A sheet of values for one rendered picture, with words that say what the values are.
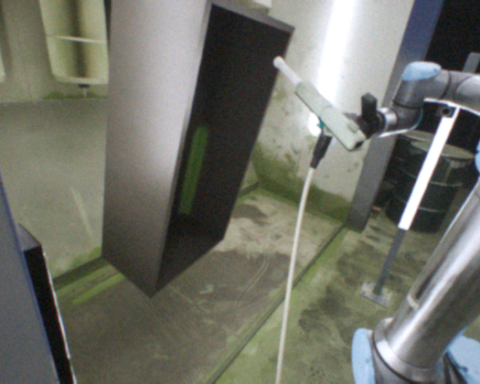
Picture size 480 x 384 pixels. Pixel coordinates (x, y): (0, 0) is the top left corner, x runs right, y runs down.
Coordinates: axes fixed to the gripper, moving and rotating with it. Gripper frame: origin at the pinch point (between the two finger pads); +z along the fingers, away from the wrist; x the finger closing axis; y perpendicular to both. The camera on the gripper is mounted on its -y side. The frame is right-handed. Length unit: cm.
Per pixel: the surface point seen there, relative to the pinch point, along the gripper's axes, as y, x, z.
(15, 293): -15, -33, 70
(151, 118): 10, 29, 47
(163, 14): -18, 36, 39
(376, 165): 119, 65, -151
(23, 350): -7, -37, 72
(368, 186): 139, 57, -147
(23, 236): -17, -27, 69
